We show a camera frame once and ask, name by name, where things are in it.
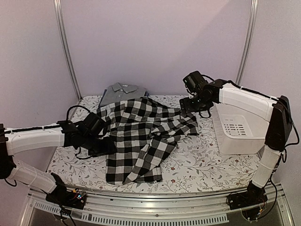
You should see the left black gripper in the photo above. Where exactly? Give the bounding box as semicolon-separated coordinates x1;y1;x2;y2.
81;134;117;158

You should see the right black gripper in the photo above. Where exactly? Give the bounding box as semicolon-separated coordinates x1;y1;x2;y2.
179;94;210;115

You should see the black white checkered shirt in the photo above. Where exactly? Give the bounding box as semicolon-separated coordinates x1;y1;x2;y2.
97;97;198;186

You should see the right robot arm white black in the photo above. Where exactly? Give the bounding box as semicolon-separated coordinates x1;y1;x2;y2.
180;72;296;205

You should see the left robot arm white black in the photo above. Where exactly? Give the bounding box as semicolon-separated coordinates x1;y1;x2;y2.
0;120;117;204

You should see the white plastic basket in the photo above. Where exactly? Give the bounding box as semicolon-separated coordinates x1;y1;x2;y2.
212;88;273;154

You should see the folded blue checkered shirt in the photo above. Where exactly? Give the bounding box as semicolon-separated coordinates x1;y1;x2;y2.
97;89;149;112

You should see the folded grey polo shirt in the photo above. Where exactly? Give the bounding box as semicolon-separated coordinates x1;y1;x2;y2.
99;82;149;107

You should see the floral patterned table cloth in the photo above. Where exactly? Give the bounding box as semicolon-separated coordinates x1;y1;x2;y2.
46;95;264;194

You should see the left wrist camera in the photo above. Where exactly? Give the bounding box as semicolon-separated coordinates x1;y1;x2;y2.
82;113;105;136

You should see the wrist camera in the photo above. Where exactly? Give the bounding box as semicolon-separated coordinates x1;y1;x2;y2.
82;113;105;136
183;71;208;94

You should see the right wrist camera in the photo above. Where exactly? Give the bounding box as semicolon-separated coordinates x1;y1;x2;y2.
183;71;208;94

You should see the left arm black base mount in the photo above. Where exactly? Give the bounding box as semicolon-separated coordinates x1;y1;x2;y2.
46;187;87;210

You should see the aluminium front rail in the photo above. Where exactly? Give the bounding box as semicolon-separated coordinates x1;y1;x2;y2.
20;183;296;226

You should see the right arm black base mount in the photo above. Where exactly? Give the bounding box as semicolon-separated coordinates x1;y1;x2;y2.
226;189;268;210

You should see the right aluminium frame post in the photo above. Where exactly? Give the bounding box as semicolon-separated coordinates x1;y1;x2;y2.
235;0;259;85

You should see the aluminium frame post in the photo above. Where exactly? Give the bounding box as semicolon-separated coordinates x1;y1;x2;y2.
53;0;82;100
235;0;259;85

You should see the left aluminium frame post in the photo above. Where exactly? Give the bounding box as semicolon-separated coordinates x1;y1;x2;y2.
53;0;82;100

